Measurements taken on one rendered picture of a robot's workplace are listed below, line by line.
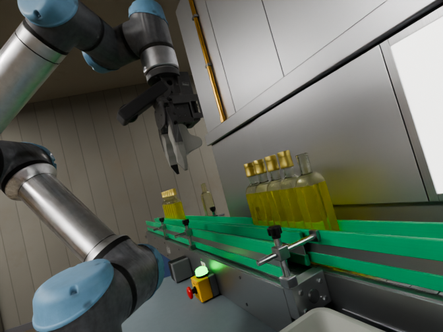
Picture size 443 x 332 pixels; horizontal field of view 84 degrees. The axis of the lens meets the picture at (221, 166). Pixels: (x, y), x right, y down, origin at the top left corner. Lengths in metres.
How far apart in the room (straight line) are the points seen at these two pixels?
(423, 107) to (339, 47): 0.24
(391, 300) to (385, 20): 0.54
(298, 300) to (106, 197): 3.24
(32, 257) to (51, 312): 3.54
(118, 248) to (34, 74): 0.37
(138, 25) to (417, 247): 0.64
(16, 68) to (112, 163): 3.11
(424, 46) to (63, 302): 0.74
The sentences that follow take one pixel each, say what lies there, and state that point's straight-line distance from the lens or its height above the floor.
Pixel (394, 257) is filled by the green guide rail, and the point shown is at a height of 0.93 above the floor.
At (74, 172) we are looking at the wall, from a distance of 3.76.
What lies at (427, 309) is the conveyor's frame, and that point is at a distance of 0.53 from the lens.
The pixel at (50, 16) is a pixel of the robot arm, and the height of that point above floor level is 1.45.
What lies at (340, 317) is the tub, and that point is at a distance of 0.55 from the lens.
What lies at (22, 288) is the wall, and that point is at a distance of 4.13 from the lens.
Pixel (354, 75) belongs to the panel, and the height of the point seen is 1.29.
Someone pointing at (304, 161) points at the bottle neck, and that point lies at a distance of 0.62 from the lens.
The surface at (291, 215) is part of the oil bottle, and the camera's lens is 0.67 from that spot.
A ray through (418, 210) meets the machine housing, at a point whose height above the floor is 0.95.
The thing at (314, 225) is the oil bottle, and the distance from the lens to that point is 0.63.
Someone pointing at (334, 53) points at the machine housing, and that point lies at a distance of 0.73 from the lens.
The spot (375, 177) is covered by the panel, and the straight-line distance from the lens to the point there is 0.68.
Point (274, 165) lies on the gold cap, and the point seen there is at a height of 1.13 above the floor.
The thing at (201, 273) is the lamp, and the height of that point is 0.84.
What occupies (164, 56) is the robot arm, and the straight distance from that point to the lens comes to 0.55.
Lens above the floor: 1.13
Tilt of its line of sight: 3 degrees up
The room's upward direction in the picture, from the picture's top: 15 degrees counter-clockwise
